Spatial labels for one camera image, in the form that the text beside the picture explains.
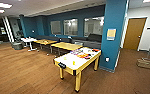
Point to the white board game box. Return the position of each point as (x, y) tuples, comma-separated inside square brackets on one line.
[(92, 50)]

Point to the white wall outlet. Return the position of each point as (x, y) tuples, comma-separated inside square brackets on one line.
[(107, 59)]

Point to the black round bin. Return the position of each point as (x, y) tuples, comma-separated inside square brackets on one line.
[(17, 45)]

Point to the long wooden table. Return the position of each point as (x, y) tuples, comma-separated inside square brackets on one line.
[(66, 46), (46, 42)]

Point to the small white table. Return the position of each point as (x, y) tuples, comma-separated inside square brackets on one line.
[(28, 40)]

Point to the dark grey sofa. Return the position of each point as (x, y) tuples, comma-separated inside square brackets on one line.
[(91, 40)]

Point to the interior glass window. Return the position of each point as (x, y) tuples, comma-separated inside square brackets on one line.
[(56, 27), (71, 26), (94, 26)]

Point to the brown wooden door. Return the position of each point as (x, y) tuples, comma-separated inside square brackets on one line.
[(135, 33)]

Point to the colourful magazines on table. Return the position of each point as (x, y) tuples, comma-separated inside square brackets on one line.
[(78, 52)]

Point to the small yellow bowl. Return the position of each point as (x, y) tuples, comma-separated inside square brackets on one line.
[(65, 58)]

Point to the brown cardboard box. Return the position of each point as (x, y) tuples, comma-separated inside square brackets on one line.
[(146, 63)]

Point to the orange object on table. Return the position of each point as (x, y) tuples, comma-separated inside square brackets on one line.
[(73, 62)]

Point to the beige paper notice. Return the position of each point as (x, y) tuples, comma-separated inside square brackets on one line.
[(111, 34)]

